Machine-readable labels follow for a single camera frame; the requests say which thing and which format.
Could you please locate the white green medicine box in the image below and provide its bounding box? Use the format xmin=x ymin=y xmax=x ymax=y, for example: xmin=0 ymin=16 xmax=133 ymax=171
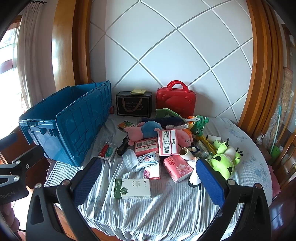
xmin=114 ymin=178 xmax=151 ymax=200

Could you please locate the green plush toy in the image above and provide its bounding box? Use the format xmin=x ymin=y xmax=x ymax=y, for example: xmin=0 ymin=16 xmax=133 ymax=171
xmin=155 ymin=108 xmax=185 ymax=121

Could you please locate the large pink tissue pack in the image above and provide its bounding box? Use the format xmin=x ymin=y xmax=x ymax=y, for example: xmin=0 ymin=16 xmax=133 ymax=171
xmin=158 ymin=129 xmax=180 ymax=156

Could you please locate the patterned hanging cloth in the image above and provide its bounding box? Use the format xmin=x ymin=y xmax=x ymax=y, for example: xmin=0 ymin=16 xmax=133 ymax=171
xmin=264 ymin=67 xmax=295 ymax=145

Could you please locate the blue white wet wipes pack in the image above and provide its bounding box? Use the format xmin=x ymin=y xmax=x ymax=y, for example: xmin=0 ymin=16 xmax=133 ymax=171
xmin=136 ymin=151 xmax=160 ymax=171

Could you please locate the white lint roller refill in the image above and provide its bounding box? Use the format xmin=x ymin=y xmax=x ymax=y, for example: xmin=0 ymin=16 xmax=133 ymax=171
xmin=179 ymin=148 xmax=195 ymax=161

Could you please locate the pink and blue plush pig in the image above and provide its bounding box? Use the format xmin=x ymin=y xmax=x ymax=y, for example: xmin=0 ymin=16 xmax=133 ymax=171
xmin=127 ymin=120 xmax=163 ymax=146

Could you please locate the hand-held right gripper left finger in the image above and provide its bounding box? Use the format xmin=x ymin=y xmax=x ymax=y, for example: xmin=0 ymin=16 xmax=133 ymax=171
xmin=25 ymin=157 xmax=102 ymax=241

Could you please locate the clear plastic box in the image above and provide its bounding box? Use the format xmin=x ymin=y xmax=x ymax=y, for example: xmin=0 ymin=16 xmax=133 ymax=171
xmin=122 ymin=148 xmax=139 ymax=169

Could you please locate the light blue stick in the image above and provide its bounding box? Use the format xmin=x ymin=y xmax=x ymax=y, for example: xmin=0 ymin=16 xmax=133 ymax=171
xmin=268 ymin=105 xmax=282 ymax=154

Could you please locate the white curtain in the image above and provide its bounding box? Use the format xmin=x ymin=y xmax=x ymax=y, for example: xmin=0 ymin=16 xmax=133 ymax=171
xmin=17 ymin=2 xmax=58 ymax=109

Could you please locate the pink plush rabbit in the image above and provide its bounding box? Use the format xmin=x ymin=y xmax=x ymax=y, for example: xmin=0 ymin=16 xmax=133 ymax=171
xmin=176 ymin=129 xmax=194 ymax=149

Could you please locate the wooden chair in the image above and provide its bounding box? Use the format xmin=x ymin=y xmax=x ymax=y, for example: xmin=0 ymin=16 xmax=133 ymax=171
xmin=269 ymin=132 xmax=296 ymax=190

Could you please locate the yellow zip bag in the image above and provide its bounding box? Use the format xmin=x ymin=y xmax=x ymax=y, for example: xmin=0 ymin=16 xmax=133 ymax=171
xmin=200 ymin=136 xmax=219 ymax=158

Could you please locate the white plush goose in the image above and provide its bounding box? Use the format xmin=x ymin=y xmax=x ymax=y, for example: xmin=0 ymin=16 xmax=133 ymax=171
xmin=187 ymin=157 xmax=203 ymax=188

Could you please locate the dark blue fuzzy duster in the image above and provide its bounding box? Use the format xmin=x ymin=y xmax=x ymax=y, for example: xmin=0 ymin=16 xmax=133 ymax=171
xmin=142 ymin=116 xmax=186 ymax=127

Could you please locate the green snack box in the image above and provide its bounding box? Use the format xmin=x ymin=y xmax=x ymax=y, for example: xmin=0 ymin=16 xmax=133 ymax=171
xmin=117 ymin=120 xmax=137 ymax=133

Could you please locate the white barcode carton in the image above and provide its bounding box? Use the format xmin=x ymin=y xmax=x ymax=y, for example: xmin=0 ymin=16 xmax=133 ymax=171
xmin=165 ymin=123 xmax=189 ymax=130

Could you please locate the pink floral tissue pack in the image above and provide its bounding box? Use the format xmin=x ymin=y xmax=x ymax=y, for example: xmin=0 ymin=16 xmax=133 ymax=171
xmin=163 ymin=155 xmax=194 ymax=183

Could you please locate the small pink tissue pack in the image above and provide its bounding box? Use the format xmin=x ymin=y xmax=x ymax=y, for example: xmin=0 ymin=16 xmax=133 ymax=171
xmin=135 ymin=137 xmax=159 ymax=157

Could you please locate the striped grey bedsheet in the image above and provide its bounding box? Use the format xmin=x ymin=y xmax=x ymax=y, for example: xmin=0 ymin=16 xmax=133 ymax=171
xmin=44 ymin=115 xmax=273 ymax=241

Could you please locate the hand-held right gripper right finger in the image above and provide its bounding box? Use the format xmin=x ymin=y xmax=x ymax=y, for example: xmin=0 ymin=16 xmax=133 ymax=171
xmin=195 ymin=158 xmax=271 ymax=241

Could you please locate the dark green frog plush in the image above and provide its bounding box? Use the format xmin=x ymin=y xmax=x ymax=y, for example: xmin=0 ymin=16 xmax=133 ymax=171
xmin=188 ymin=115 xmax=210 ymax=137

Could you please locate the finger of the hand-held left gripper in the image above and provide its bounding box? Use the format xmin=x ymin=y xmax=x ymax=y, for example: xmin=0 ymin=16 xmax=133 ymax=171
xmin=0 ymin=133 xmax=18 ymax=165
xmin=0 ymin=145 xmax=45 ymax=184

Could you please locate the orange plush duck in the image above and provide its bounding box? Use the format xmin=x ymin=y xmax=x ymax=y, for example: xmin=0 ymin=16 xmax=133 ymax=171
xmin=185 ymin=115 xmax=196 ymax=138

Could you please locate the wooden wall pillar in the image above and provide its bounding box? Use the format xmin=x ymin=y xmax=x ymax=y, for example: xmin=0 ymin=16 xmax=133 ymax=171
xmin=52 ymin=0 xmax=92 ymax=92
xmin=238 ymin=0 xmax=285 ymax=139

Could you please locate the lime green frog plush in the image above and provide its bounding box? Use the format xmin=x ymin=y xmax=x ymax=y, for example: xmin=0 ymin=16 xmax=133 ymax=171
xmin=206 ymin=138 xmax=244 ymax=179

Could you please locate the blue plastic crate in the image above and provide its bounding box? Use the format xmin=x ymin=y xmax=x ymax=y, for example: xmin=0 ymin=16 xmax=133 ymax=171
xmin=18 ymin=80 xmax=113 ymax=167

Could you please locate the black plastic item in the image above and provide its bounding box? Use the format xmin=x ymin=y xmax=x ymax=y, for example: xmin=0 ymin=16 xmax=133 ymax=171
xmin=117 ymin=136 xmax=130 ymax=156

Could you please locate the black gift box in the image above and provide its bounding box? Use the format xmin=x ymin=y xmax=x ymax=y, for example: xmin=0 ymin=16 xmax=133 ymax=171
xmin=116 ymin=91 xmax=153 ymax=117

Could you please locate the small pink white carton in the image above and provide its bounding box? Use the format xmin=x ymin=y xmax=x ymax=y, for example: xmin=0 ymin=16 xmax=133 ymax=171
xmin=143 ymin=166 xmax=161 ymax=181

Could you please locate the window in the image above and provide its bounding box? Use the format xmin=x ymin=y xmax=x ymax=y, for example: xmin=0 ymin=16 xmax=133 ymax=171
xmin=0 ymin=22 xmax=21 ymax=139

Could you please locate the green red small carton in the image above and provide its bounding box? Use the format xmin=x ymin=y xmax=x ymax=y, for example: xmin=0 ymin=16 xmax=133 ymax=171
xmin=98 ymin=142 xmax=117 ymax=161

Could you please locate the red handbag case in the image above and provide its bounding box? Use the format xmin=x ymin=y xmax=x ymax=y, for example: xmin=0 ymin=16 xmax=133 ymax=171
xmin=156 ymin=80 xmax=196 ymax=116

